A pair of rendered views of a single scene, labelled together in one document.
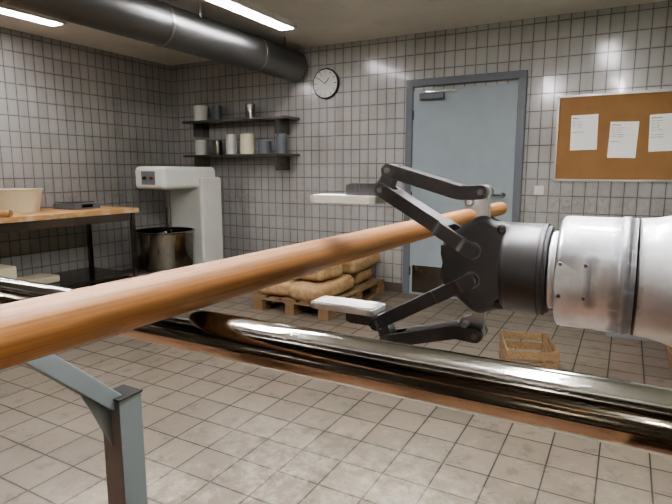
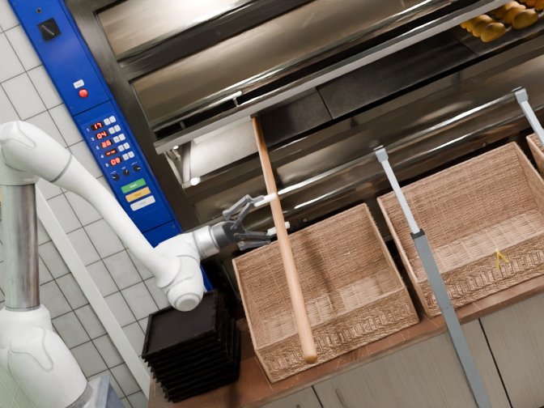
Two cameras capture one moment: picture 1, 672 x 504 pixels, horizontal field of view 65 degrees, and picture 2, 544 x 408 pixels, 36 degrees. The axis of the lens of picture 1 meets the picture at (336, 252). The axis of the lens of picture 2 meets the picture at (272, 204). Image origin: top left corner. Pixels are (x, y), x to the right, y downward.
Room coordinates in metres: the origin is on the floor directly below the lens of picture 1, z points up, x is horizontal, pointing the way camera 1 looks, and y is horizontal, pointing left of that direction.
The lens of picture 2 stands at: (2.68, -0.96, 2.23)
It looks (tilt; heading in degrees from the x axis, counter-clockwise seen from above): 23 degrees down; 156
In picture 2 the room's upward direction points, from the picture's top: 25 degrees counter-clockwise
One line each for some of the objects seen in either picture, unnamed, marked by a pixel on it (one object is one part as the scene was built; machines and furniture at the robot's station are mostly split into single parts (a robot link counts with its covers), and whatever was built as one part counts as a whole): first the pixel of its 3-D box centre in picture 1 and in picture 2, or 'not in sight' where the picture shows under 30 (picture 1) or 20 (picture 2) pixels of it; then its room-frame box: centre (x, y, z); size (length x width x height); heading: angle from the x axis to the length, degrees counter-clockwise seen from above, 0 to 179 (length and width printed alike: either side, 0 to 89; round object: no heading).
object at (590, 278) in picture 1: (591, 273); (207, 241); (0.41, -0.20, 1.19); 0.09 x 0.06 x 0.09; 151
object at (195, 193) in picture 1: (175, 226); not in sight; (5.83, 1.78, 0.66); 1.00 x 0.66 x 1.32; 151
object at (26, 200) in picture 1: (17, 200); not in sight; (4.80, 2.90, 1.01); 0.43 x 0.43 x 0.21
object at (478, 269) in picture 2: not in sight; (473, 225); (0.55, 0.66, 0.72); 0.56 x 0.49 x 0.28; 60
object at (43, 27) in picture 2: not in sight; (44, 23); (-0.15, -0.17, 1.92); 0.06 x 0.04 x 0.11; 61
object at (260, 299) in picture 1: (322, 293); not in sight; (5.10, 0.13, 0.07); 1.20 x 0.80 x 0.14; 151
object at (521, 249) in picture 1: (496, 265); (229, 232); (0.44, -0.14, 1.19); 0.09 x 0.07 x 0.08; 61
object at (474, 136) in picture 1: (459, 191); not in sight; (5.12, -1.20, 1.08); 1.14 x 0.09 x 2.16; 61
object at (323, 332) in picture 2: not in sight; (320, 288); (0.27, 0.14, 0.72); 0.56 x 0.49 x 0.28; 62
